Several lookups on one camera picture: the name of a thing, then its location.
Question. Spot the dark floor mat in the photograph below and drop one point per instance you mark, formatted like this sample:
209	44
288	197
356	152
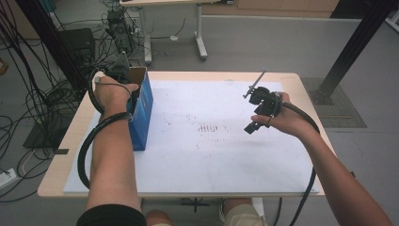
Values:
345	113

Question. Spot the black metal post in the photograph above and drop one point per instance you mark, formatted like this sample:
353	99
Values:
53	40
354	44

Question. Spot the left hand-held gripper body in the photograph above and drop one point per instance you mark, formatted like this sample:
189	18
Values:
120	70

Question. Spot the person's left hand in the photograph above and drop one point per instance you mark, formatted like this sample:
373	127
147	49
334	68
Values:
111	94

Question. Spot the white power strip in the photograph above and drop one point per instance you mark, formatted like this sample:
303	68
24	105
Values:
7	178

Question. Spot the white mat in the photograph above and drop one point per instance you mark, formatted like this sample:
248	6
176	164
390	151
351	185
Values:
219	157

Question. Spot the person's black sleeve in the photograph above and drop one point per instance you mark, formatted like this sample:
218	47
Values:
111	216

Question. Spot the blue cardboard box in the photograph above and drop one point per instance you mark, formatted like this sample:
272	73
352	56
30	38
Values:
142	119

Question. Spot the wooden table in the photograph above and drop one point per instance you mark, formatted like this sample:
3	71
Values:
62	163

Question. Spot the white desk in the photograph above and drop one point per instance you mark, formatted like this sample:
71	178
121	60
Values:
200	34

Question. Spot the black box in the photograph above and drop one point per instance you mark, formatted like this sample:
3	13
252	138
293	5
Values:
78	42

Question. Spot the person's right hand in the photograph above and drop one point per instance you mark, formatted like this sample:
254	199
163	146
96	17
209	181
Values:
288	121

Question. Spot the person's left knee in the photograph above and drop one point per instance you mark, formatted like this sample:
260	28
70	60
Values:
158	218

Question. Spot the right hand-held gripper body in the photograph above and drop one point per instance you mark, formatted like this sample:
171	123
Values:
266	100

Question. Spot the person's right leg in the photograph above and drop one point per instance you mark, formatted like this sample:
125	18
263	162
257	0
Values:
244	213

